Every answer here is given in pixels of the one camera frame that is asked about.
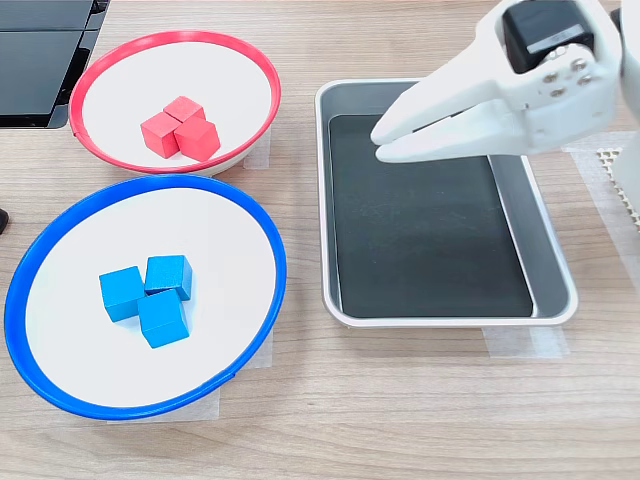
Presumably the red cube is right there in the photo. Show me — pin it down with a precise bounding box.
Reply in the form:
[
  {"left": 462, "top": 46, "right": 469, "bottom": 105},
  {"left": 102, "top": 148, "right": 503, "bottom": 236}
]
[
  {"left": 140, "top": 110, "right": 181, "bottom": 160},
  {"left": 173, "top": 116, "right": 222, "bottom": 163},
  {"left": 163, "top": 95, "right": 207, "bottom": 124}
]

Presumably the steel tray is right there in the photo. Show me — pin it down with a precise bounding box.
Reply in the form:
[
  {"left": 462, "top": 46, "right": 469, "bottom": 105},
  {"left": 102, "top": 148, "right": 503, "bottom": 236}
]
[{"left": 314, "top": 78, "right": 580, "bottom": 330}]

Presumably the black tray mat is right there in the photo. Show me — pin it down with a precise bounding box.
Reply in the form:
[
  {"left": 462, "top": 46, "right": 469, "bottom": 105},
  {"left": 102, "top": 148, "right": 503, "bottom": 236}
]
[{"left": 328, "top": 113, "right": 535, "bottom": 320}]

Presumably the red-rimmed white plate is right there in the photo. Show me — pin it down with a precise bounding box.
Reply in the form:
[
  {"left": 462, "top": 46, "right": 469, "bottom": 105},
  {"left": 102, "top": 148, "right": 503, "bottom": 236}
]
[{"left": 68, "top": 29, "right": 282, "bottom": 177}]

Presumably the blue cube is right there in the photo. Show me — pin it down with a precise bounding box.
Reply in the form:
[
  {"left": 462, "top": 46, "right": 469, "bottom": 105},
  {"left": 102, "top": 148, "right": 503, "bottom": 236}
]
[
  {"left": 98, "top": 265, "right": 147, "bottom": 324},
  {"left": 144, "top": 254, "right": 194, "bottom": 302},
  {"left": 137, "top": 288, "right": 192, "bottom": 350}
]

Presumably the black electronic device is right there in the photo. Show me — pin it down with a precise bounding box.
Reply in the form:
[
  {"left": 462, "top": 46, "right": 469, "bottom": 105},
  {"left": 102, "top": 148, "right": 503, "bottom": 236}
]
[{"left": 0, "top": 0, "right": 111, "bottom": 130}]

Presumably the blue-rimmed white plate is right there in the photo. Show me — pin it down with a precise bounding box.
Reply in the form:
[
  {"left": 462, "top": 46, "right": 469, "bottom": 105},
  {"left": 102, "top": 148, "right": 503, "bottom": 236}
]
[{"left": 3, "top": 173, "right": 288, "bottom": 421}]

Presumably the pale perforated base plate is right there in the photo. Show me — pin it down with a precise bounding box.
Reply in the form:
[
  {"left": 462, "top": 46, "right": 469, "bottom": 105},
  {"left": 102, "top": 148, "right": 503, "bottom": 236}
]
[{"left": 597, "top": 146, "right": 640, "bottom": 234}]

